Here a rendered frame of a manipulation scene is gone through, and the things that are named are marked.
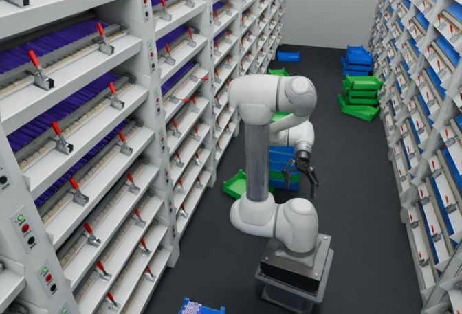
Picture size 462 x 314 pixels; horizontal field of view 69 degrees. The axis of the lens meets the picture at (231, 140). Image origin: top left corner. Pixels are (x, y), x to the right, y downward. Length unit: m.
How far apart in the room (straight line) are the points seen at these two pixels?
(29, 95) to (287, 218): 1.07
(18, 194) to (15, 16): 0.38
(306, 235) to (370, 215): 0.97
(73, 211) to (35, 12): 0.55
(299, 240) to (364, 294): 0.60
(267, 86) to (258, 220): 0.61
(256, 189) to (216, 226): 0.79
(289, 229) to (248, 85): 0.66
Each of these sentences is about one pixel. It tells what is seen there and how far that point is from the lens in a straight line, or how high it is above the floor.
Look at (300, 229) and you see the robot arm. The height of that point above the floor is 0.51.
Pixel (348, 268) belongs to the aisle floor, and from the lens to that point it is 2.10.
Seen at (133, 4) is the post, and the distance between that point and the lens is 1.25.
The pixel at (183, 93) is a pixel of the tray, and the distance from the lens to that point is 1.70.
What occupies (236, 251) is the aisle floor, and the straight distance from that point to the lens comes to 2.06.
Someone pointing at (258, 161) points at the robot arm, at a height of 0.80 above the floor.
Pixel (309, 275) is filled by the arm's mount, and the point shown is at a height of 0.32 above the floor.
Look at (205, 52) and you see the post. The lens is 1.96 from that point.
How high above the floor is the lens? 1.60
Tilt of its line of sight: 33 degrees down
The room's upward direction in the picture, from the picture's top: 1 degrees clockwise
